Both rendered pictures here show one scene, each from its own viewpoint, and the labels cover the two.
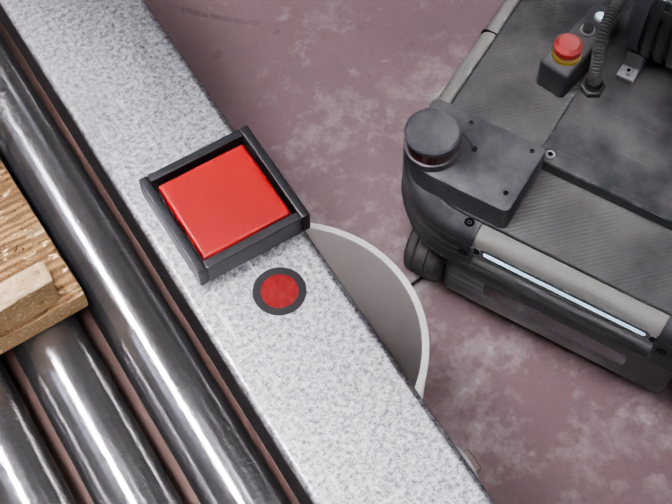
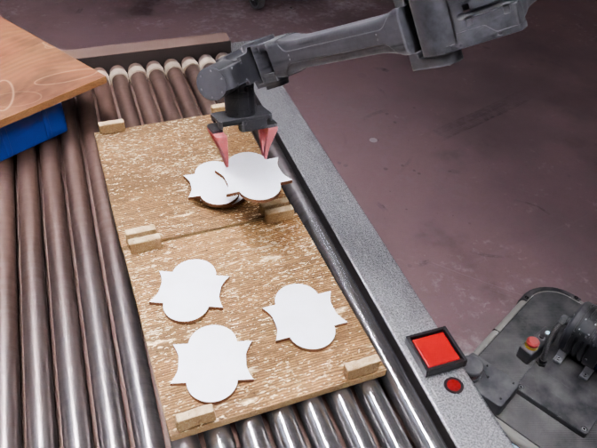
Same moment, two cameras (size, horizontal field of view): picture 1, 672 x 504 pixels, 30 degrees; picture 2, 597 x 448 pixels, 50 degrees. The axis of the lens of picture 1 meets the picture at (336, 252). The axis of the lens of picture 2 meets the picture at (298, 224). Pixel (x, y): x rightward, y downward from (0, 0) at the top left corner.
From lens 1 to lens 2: 0.42 m
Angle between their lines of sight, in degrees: 20
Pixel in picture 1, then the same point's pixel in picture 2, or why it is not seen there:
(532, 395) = not seen: outside the picture
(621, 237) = (551, 430)
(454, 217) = not seen: hidden behind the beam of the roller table
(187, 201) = (423, 347)
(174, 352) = (415, 397)
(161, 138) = (411, 324)
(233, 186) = (439, 345)
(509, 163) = (503, 386)
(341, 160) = not seen: hidden behind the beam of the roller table
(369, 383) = (486, 424)
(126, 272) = (398, 367)
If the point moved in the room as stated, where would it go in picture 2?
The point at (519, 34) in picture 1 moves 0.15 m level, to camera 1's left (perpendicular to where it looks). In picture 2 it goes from (509, 333) to (460, 325)
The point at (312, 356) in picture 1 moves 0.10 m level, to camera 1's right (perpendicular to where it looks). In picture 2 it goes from (465, 410) to (531, 422)
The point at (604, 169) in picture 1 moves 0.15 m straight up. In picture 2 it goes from (545, 398) to (561, 365)
